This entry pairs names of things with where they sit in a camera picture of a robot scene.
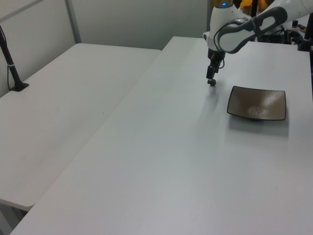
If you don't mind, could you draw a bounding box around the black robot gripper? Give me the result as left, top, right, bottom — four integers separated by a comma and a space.
206, 47, 225, 85

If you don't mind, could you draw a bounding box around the square brown ceramic plate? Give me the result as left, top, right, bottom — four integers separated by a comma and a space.
226, 85, 287, 122

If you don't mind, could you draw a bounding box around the black electronics box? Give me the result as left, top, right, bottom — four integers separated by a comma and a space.
259, 33, 286, 44

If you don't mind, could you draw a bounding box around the black clamp stand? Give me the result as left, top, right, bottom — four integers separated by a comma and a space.
297, 0, 313, 52

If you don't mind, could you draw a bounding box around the grey table leg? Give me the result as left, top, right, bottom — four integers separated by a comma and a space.
0, 203, 13, 235

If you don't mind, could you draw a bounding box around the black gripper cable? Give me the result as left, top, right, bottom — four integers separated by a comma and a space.
213, 21, 226, 70

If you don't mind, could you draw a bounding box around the grey metal partition post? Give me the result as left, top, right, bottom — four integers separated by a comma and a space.
65, 0, 82, 45
206, 0, 212, 32

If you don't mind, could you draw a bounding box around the black camera stand pole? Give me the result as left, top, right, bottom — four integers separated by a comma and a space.
0, 24, 29, 93

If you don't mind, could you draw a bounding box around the thin black stand cable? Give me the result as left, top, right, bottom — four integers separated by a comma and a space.
6, 65, 13, 91

